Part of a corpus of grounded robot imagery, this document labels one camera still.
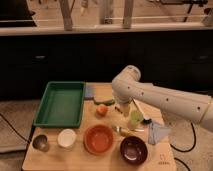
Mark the light blue cloth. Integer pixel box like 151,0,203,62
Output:
148,121,170,145

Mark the gold spoon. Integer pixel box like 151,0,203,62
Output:
112,125,143,137

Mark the white cup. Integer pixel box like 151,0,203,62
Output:
57,129,77,148

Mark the green pea pod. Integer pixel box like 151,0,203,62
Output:
93,99,115,106

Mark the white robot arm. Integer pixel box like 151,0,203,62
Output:
112,65,213,132

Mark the orange bowl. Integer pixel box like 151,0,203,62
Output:
83,124,114,155

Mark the white handled brush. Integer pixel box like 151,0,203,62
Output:
133,99,152,125

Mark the black power cable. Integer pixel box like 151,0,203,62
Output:
170,122,198,154

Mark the orange apple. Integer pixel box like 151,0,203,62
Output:
96,104,108,117

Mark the green plastic tray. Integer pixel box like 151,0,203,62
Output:
34,81,85,128

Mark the chocolate bar block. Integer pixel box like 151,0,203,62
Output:
115,106,122,113

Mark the blue sponge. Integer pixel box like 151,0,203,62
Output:
85,85,94,100

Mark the small metal cup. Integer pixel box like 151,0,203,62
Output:
32,135,49,152

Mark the dark purple bowl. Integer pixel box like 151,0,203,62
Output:
120,136,148,165

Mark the green plastic cup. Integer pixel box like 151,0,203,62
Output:
130,110,143,128

